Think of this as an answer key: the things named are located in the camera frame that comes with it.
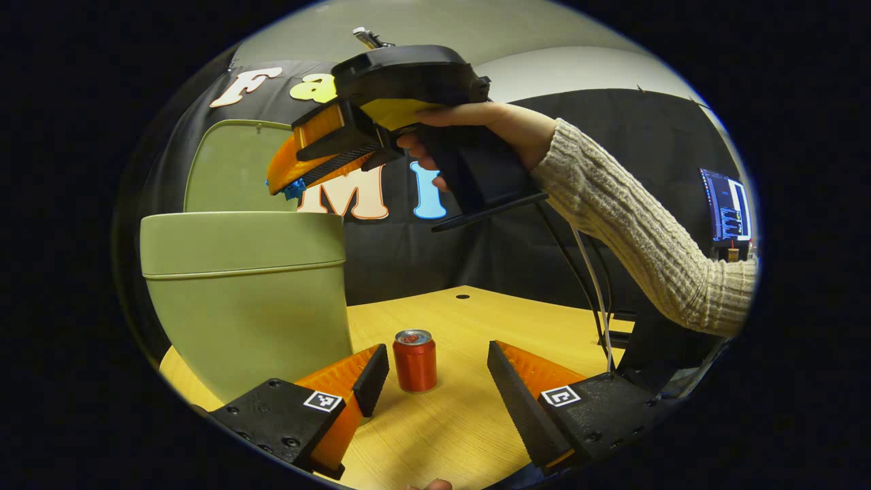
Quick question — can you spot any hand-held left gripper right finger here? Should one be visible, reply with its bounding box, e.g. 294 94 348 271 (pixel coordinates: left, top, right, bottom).
487 340 671 476

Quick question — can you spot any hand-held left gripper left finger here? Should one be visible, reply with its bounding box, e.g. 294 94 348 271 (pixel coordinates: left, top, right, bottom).
210 344 390 480

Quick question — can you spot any red pop can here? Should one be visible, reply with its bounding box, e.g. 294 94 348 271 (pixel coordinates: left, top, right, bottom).
393 329 438 393

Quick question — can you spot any green desktop garbage bin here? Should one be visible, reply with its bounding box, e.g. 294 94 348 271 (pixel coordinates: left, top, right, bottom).
139 120 355 406

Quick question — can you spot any wooden desktop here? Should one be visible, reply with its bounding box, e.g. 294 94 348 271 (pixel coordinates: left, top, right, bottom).
160 286 637 490

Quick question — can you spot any computer monitor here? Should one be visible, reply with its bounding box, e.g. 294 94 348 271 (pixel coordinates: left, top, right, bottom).
700 168 753 244

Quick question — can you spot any white cable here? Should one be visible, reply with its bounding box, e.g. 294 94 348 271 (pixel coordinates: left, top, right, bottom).
572 228 614 373

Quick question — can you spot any black cable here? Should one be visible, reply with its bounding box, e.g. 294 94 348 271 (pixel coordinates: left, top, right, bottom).
536 201 613 348

